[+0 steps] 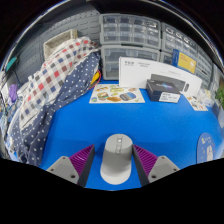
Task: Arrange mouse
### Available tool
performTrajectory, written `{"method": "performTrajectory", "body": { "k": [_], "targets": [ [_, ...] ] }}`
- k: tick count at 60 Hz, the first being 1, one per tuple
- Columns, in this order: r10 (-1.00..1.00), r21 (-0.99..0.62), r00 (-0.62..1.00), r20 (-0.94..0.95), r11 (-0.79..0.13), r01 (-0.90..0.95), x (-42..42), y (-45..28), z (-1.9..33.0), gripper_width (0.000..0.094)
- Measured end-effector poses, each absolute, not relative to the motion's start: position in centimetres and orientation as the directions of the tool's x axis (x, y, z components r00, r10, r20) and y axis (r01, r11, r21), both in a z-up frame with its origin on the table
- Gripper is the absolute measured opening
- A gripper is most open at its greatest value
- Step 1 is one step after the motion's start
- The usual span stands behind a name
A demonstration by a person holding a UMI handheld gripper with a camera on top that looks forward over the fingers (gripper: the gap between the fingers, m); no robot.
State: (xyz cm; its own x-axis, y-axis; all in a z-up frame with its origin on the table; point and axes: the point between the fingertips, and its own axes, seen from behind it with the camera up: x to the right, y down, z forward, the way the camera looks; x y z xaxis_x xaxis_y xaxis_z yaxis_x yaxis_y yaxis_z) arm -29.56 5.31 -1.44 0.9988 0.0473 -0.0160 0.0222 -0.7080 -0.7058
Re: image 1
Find white keyboard packaging box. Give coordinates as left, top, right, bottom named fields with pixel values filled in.
left=118, top=56, right=203, bottom=99

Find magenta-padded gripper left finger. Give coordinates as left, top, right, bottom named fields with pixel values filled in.
left=45, top=143, right=96, bottom=188

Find white woven basket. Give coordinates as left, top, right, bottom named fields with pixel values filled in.
left=43, top=29, right=78, bottom=58

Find small black box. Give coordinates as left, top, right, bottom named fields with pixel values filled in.
left=145, top=78, right=182, bottom=104

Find red blue checked cloth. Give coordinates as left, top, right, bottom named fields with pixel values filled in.
left=18, top=36, right=101, bottom=131

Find yellow and blue box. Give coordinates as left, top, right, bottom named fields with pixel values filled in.
left=171, top=49, right=198, bottom=75

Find white tissue box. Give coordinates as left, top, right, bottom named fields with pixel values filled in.
left=197, top=89, right=216, bottom=108

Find cartoon sticker sheet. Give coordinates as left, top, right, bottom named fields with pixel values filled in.
left=183, top=94, right=209, bottom=112

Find grey computer mouse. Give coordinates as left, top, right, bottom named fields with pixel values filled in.
left=99, top=133, right=134, bottom=185

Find food sticker sheet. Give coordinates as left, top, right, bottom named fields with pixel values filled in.
left=88, top=83, right=146, bottom=105

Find round blue printed mouse pad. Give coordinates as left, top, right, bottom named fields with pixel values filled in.
left=196, top=132, right=217, bottom=164

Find navy polka dot cloth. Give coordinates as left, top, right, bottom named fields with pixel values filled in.
left=6, top=51, right=102, bottom=167

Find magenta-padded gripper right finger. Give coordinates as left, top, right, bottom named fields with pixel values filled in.
left=132, top=143, right=181, bottom=188

